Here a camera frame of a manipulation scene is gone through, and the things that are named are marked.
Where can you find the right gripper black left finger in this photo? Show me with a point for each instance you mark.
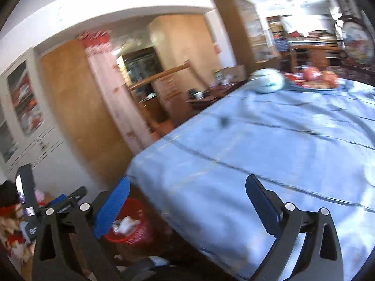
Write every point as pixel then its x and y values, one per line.
pixel 54 257

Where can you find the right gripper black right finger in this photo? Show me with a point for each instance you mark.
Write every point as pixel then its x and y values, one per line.
pixel 320 257

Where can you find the white tissue paper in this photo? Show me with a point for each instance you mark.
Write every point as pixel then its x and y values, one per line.
pixel 125 226

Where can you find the red plastic trash basket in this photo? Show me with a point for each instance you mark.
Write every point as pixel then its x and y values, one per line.
pixel 143 232

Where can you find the white glass display cabinet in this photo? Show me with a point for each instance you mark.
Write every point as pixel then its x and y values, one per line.
pixel 29 134

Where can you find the light blue tablecloth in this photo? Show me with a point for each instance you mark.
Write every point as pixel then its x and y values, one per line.
pixel 313 149

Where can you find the near wooden armchair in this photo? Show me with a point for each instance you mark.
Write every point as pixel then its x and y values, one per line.
pixel 172 98

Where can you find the pink floral door curtain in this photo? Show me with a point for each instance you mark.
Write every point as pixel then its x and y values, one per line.
pixel 120 103

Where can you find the blue fruit plate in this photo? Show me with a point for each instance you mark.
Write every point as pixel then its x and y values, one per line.
pixel 296 81

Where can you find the orange fruit on plate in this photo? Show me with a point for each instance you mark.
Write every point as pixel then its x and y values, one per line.
pixel 329 77

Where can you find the red apple in net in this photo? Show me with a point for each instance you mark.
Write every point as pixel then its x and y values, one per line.
pixel 311 73

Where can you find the pale green ceramic lidded pot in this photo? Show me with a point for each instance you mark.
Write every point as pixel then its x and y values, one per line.
pixel 267 81

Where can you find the dark wooden side cabinet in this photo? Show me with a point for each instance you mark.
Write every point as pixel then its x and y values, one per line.
pixel 212 95

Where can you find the cardboard box on cabinet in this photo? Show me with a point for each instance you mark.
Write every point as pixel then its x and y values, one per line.
pixel 235 74

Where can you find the far wooden chair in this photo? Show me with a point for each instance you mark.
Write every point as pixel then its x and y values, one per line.
pixel 319 56

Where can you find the tall wooden wardrobe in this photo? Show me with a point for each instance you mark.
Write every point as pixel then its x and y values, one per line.
pixel 185 37

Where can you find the round embroidered table screen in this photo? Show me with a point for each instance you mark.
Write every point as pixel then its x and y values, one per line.
pixel 358 47

